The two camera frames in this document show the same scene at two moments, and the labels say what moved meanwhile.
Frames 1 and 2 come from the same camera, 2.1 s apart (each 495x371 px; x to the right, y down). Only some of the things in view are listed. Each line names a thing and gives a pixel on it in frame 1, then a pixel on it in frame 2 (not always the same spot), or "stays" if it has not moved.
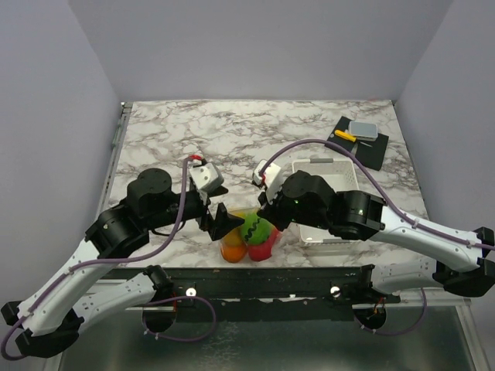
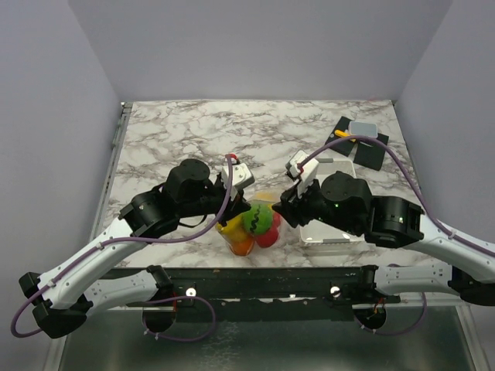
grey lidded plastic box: [363, 131] stays
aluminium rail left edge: [121, 127] stays
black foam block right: [372, 153] stays
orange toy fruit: [233, 253] to [242, 247]
